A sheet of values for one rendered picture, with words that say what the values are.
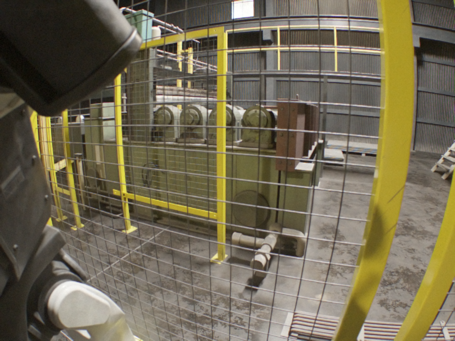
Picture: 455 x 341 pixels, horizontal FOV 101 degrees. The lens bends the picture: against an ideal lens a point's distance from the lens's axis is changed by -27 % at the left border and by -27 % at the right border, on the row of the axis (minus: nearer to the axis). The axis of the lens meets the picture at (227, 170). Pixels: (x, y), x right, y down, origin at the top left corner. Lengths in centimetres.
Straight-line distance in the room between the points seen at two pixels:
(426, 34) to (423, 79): 195
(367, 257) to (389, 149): 19
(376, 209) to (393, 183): 5
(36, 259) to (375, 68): 1149
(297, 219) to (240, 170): 67
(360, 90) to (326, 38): 263
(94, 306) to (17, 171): 28
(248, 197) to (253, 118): 71
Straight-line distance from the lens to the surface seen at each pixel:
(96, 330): 54
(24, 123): 34
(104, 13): 22
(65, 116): 283
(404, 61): 44
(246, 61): 1205
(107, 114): 343
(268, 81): 1107
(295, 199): 228
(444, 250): 53
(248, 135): 233
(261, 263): 181
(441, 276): 56
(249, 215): 240
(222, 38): 192
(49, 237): 42
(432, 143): 1214
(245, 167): 232
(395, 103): 43
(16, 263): 34
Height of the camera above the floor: 125
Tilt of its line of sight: 14 degrees down
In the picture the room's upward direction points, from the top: straight up
